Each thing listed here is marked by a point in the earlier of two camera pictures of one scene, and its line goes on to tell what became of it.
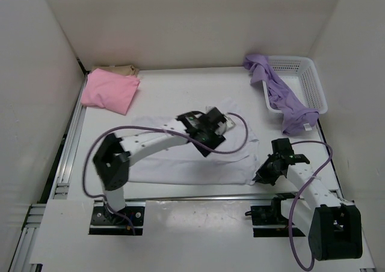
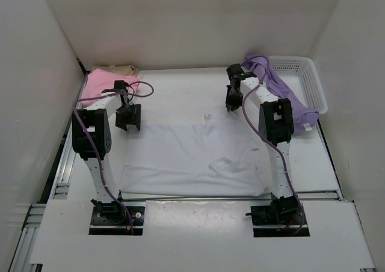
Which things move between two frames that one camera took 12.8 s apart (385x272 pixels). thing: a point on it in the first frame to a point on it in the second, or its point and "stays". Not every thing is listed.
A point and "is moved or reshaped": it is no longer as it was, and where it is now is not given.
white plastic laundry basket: x=301 y=74 stays
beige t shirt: x=126 y=70 stays
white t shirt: x=183 y=165 is moved or reshaped
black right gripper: x=262 y=176 to x=234 y=105
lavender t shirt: x=296 y=119 stays
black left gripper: x=217 y=141 to x=134 y=120
